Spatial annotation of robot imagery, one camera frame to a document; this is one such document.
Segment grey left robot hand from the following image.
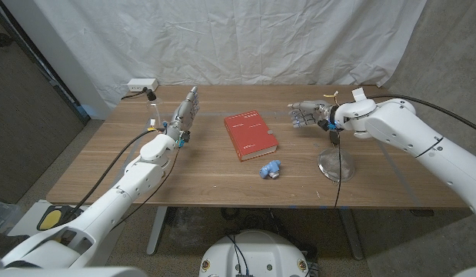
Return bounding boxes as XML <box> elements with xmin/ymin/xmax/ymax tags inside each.
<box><xmin>165</xmin><ymin>86</ymin><xmax>201</xmax><ymax>144</ymax></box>

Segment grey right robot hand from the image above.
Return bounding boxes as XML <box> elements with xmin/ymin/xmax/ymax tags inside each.
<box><xmin>287</xmin><ymin>99</ymin><xmax>341</xmax><ymax>131</ymax></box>

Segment clear plastic bottle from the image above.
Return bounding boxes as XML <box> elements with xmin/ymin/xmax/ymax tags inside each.
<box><xmin>146</xmin><ymin>98</ymin><xmax>164</xmax><ymax>128</ymax></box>

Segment white power strip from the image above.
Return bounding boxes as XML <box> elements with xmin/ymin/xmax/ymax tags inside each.
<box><xmin>127</xmin><ymin>78</ymin><xmax>160</xmax><ymax>92</ymax></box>

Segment thick red book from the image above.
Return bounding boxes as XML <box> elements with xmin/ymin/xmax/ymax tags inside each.
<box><xmin>223</xmin><ymin>110</ymin><xmax>280</xmax><ymax>162</ymax></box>

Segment blue toy elephant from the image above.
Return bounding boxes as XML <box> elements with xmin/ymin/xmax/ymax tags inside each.
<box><xmin>258</xmin><ymin>159</ymin><xmax>282</xmax><ymax>180</ymax></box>

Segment white backdrop sheet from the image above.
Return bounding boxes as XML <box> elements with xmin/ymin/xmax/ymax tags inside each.
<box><xmin>32</xmin><ymin>0</ymin><xmax>429</xmax><ymax>112</ymax></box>

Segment grey metal table leg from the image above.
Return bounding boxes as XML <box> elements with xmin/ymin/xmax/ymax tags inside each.
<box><xmin>339</xmin><ymin>209</ymin><xmax>364</xmax><ymax>262</ymax></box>
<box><xmin>146</xmin><ymin>206</ymin><xmax>168</xmax><ymax>256</ymax></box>

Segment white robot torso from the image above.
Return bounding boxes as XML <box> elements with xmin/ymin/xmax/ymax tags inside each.
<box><xmin>198</xmin><ymin>229</ymin><xmax>311</xmax><ymax>277</ymax></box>

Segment black and yellow foot pedal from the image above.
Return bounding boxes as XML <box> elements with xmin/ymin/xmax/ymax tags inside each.
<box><xmin>36</xmin><ymin>205</ymin><xmax>85</xmax><ymax>232</ymax></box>

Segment white floor board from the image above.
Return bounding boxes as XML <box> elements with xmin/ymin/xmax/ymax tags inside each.
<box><xmin>6</xmin><ymin>199</ymin><xmax>92</xmax><ymax>238</ymax></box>

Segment clear plastic bin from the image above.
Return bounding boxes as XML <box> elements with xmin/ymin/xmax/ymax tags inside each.
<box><xmin>0</xmin><ymin>199</ymin><xmax>23</xmax><ymax>235</ymax></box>

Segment metal mesh sieve black handle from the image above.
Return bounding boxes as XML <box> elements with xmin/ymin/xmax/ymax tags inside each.
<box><xmin>317</xmin><ymin>130</ymin><xmax>356</xmax><ymax>184</ymax></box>

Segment black power strip cord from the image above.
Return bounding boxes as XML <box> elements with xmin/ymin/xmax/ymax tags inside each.
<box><xmin>121</xmin><ymin>90</ymin><xmax>148</xmax><ymax>101</ymax></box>

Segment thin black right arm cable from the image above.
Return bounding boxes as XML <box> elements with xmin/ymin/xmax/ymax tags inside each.
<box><xmin>331</xmin><ymin>128</ymin><xmax>343</xmax><ymax>211</ymax></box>

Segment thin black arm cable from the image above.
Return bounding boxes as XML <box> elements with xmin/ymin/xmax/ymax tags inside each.
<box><xmin>108</xmin><ymin>147</ymin><xmax>181</xmax><ymax>234</ymax></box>
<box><xmin>331</xmin><ymin>128</ymin><xmax>343</xmax><ymax>211</ymax></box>

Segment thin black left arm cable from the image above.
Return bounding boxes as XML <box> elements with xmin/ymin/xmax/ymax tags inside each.
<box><xmin>108</xmin><ymin>147</ymin><xmax>181</xmax><ymax>234</ymax></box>

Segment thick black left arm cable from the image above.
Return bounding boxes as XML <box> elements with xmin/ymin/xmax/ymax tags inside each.
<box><xmin>58</xmin><ymin>128</ymin><xmax>168</xmax><ymax>225</ymax></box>

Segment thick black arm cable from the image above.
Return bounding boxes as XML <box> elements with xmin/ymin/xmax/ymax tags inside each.
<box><xmin>58</xmin><ymin>128</ymin><xmax>168</xmax><ymax>225</ymax></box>
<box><xmin>364</xmin><ymin>94</ymin><xmax>476</xmax><ymax>135</ymax></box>

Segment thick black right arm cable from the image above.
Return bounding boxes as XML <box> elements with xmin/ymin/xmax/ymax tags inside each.
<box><xmin>364</xmin><ymin>94</ymin><xmax>476</xmax><ymax>135</ymax></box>

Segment thin cables on torso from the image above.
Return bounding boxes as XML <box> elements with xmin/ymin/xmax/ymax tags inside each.
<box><xmin>225</xmin><ymin>233</ymin><xmax>251</xmax><ymax>277</ymax></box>

